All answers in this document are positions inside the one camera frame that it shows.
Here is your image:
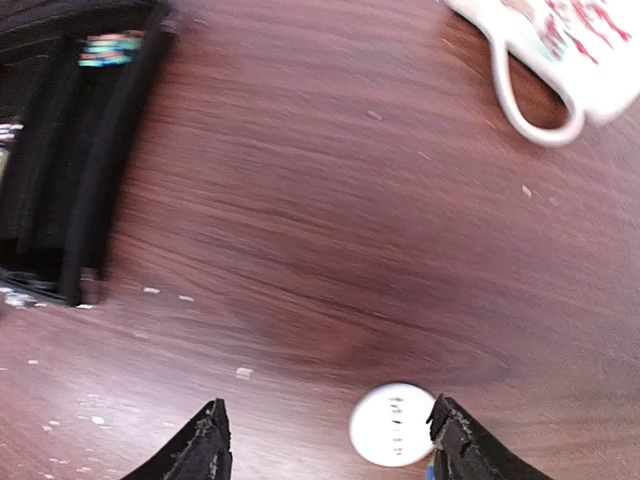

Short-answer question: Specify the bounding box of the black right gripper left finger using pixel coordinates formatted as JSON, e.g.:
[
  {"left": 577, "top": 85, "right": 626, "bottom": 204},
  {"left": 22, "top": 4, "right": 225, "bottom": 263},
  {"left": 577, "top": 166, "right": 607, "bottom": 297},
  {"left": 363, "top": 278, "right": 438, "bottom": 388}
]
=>
[{"left": 122, "top": 398, "right": 233, "bottom": 480}]

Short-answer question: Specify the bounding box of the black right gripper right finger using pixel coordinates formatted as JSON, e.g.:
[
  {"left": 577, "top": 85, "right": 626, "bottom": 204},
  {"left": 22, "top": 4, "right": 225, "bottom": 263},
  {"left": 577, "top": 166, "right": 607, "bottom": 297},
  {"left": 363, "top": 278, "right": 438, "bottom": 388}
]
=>
[{"left": 426, "top": 394, "right": 550, "bottom": 480}]

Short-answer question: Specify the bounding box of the white dealer button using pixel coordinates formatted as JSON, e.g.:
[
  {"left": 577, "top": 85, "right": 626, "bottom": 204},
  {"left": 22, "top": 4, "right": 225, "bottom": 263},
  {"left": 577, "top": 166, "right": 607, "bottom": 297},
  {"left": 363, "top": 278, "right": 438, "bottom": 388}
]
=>
[{"left": 349, "top": 383, "right": 436, "bottom": 468}]

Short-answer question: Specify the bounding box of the black poker set case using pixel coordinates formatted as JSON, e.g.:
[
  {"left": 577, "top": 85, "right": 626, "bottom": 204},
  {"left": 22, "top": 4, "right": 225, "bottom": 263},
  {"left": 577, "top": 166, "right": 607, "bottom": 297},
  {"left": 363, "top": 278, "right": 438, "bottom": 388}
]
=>
[{"left": 1, "top": 1, "right": 176, "bottom": 307}]

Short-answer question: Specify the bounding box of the red dice row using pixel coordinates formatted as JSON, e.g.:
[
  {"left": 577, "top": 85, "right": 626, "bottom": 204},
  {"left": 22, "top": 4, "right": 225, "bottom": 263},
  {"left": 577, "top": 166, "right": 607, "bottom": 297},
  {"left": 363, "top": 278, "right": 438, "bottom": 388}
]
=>
[{"left": 0, "top": 122, "right": 24, "bottom": 145}]

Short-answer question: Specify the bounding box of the small poker chip stack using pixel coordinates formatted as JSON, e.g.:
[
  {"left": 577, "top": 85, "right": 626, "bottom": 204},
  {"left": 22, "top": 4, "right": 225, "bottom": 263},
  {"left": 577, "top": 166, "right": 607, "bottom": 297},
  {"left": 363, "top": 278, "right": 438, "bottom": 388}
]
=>
[{"left": 77, "top": 30, "right": 145, "bottom": 68}]

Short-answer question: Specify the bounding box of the white mug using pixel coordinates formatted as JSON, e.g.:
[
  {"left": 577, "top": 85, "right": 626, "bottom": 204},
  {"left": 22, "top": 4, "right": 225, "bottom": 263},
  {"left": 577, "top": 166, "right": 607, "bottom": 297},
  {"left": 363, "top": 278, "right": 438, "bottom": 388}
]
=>
[{"left": 447, "top": 0, "right": 639, "bottom": 147}]

